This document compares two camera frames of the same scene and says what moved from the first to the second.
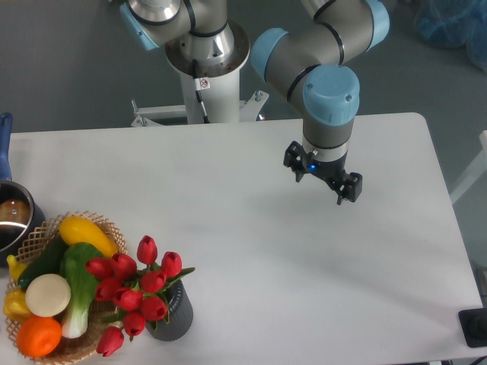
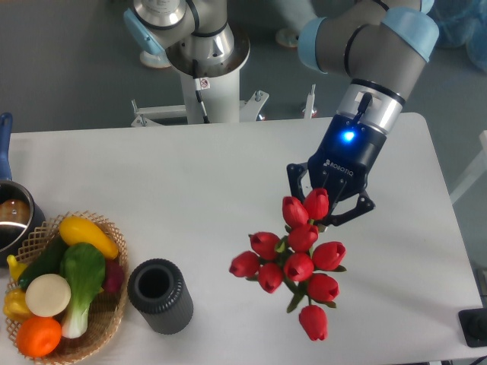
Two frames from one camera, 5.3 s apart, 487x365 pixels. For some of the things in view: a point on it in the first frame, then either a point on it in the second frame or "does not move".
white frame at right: (474, 173) does not move
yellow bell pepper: (15, 306) does not move
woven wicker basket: (99, 316) does not move
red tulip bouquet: (135, 290) to (294, 261)
